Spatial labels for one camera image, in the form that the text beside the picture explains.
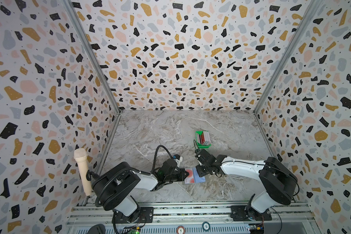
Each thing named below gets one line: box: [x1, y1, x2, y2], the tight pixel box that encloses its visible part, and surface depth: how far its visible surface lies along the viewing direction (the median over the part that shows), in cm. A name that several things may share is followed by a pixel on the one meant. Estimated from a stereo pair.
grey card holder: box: [182, 167, 206, 185], surface depth 87 cm
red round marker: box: [176, 225, 186, 234], surface depth 71 cm
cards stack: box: [197, 130, 211, 146], surface depth 102 cm
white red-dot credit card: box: [184, 167, 195, 185], surface depth 87 cm
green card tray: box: [195, 130, 213, 149], surface depth 103 cm
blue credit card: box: [192, 167, 206, 184], surface depth 87 cm
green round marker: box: [201, 221, 211, 233], surface depth 72 cm
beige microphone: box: [73, 147, 93, 197], surface depth 64 cm
